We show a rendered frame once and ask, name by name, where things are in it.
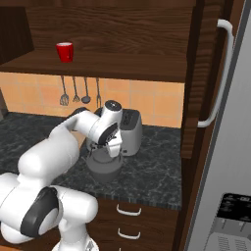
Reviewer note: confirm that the grey toaster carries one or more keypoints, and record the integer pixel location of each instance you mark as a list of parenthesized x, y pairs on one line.
[(132, 134)]

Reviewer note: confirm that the metal long fork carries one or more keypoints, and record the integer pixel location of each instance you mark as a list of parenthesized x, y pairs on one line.
[(98, 94)]

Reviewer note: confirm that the dark wood drawer front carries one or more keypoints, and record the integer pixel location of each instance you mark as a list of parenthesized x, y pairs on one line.
[(157, 214), (157, 238)]

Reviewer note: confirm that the metal whisk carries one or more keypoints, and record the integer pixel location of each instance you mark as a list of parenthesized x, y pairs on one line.
[(64, 98)]

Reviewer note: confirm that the red mug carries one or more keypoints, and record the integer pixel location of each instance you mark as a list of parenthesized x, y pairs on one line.
[(65, 52)]

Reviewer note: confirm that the grey fridge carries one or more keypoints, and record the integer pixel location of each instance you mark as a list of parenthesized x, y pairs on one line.
[(228, 147)]

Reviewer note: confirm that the grey kettle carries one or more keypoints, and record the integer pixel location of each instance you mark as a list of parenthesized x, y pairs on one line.
[(104, 168)]

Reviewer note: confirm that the dark wood cabinet door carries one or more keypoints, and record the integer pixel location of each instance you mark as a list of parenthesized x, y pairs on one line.
[(14, 32)]

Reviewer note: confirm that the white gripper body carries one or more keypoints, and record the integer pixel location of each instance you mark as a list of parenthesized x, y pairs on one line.
[(114, 148)]

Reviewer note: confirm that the metal slotted spatula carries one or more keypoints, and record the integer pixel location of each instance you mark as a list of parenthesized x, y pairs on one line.
[(75, 96)]

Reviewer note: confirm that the metal ladle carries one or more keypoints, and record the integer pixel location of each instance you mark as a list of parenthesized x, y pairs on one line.
[(86, 98)]

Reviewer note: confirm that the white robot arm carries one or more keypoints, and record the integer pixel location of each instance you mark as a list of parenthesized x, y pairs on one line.
[(45, 163)]

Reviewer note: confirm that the dark wood wall cabinet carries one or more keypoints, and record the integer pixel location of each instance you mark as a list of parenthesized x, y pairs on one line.
[(114, 36)]

